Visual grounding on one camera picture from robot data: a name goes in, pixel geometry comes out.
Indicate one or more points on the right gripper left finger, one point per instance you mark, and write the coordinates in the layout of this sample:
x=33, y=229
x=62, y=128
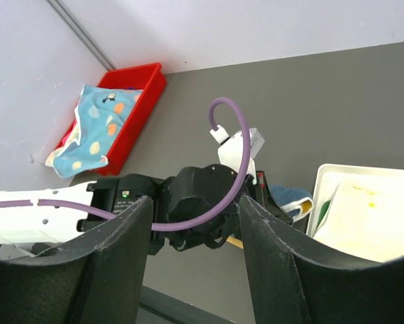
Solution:
x=94, y=278

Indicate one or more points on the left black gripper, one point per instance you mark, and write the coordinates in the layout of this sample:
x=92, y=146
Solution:
x=190, y=194

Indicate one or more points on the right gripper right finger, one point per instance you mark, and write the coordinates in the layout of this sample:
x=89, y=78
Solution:
x=295, y=279

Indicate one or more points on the orange mustard towel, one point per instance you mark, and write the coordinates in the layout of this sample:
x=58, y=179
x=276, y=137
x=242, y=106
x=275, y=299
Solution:
x=289, y=204

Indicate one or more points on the yellow green patterned towel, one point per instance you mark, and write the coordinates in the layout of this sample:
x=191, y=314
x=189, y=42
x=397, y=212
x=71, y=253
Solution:
x=365, y=222

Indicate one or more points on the green microfiber towel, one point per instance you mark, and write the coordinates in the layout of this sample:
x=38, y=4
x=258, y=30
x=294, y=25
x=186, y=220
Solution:
x=323, y=214

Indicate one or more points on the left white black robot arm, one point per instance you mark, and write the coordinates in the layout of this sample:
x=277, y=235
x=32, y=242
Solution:
x=54, y=216

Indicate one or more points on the white square tray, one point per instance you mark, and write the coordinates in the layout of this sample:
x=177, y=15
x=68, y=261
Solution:
x=331, y=176

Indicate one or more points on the red plastic bin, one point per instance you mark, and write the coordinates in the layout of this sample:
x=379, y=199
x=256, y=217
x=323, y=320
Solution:
x=152, y=82

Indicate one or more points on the blue patterned towel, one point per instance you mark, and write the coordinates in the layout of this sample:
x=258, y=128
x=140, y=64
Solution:
x=100, y=115

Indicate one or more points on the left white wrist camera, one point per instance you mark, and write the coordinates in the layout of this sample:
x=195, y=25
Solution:
x=231, y=148

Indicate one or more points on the left aluminium corner post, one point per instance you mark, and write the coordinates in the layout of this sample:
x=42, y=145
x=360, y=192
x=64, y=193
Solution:
x=81, y=33

